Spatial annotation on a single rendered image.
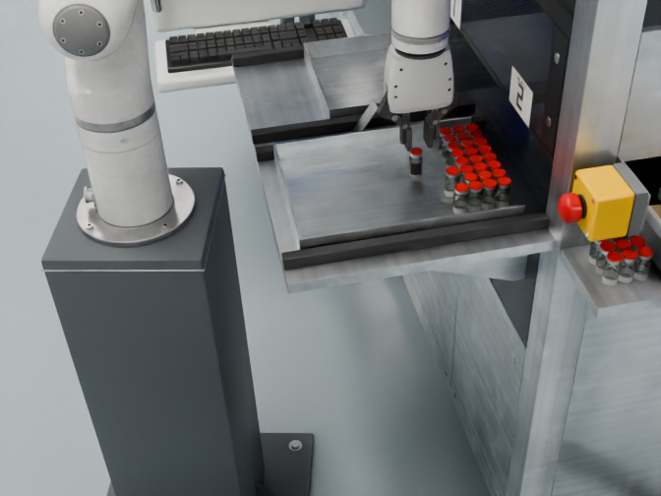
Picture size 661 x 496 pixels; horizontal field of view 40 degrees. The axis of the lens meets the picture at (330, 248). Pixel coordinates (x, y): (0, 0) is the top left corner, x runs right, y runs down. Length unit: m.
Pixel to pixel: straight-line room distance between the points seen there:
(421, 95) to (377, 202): 0.18
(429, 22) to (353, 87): 0.45
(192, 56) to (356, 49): 0.37
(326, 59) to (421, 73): 0.49
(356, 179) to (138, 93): 0.38
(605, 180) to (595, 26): 0.20
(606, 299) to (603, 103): 0.26
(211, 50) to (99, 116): 0.71
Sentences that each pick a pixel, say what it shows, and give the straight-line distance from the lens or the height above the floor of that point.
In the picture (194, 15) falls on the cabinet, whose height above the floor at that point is 0.84.
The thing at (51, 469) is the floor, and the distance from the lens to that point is 2.29.
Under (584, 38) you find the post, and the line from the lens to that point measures 1.21.
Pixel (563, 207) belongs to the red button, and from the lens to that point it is 1.23.
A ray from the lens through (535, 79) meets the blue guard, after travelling 1.37.
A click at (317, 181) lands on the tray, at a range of 1.47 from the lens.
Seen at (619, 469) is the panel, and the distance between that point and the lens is 1.86.
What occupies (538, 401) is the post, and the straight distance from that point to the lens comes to 1.60.
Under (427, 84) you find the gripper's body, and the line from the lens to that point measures 1.37.
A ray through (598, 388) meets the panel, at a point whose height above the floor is 0.54.
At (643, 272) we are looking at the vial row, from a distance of 1.32.
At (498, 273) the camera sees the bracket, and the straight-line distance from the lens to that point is 1.50.
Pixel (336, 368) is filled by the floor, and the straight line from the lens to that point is 2.36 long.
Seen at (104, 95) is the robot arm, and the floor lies 1.10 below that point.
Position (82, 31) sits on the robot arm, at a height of 1.23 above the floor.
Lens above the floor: 1.73
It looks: 40 degrees down
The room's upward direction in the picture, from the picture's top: 3 degrees counter-clockwise
